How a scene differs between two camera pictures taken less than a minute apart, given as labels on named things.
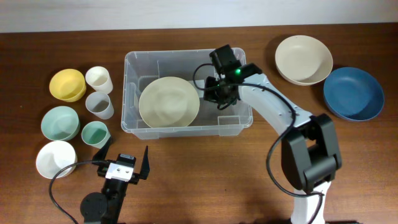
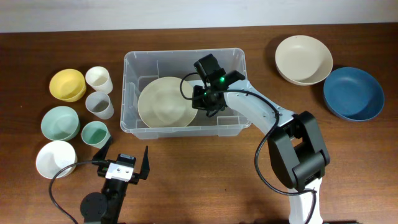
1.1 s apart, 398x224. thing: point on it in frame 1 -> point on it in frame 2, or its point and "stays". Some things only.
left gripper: [144, 170] stays
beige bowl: [168, 102] stays
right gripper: [209, 95] -> [197, 102]
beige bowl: [303, 60] stays
